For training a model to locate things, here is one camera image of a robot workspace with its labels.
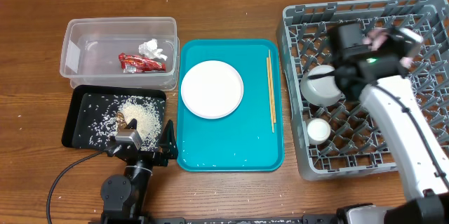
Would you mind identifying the red snack wrapper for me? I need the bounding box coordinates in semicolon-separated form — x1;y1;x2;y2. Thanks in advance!
118;53;166;74

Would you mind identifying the pink plate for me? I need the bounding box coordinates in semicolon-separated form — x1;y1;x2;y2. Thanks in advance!
181;60;244;119

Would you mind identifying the white tissue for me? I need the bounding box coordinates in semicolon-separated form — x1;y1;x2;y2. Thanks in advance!
138;39;168;61

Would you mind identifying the grey bowl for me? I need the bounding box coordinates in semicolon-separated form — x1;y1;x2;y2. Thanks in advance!
300;65;342;107

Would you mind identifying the white cup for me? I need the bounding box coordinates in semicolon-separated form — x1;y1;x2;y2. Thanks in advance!
307;118;331;145

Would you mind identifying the wooden chopstick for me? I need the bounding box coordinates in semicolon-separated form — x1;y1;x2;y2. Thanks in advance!
266;57;274;133
267;50;276;124

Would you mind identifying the pink small bowl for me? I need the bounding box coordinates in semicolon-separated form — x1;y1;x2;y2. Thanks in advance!
363;28;413;69

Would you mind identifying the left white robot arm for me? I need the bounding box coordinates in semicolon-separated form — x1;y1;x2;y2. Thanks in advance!
46;119;178;223

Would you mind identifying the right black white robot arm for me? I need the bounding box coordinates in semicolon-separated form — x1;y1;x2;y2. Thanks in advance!
312;23;448;223

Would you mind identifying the grey dishwasher rack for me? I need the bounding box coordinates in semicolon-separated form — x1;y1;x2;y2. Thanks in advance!
276;0;448;180

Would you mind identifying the brown food scrap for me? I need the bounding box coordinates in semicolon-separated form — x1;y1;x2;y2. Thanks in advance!
116;112;128;130

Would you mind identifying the spilled rice pile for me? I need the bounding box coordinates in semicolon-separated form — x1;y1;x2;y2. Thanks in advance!
72;93;166;152

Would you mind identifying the black plastic tray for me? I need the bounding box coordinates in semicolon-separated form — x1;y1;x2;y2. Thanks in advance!
62;85;166;152

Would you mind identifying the teal plastic serving tray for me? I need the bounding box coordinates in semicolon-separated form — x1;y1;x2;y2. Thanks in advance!
176;39;284;172

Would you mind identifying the clear plastic bin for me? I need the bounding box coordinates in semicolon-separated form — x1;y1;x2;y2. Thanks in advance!
60;17;180;91

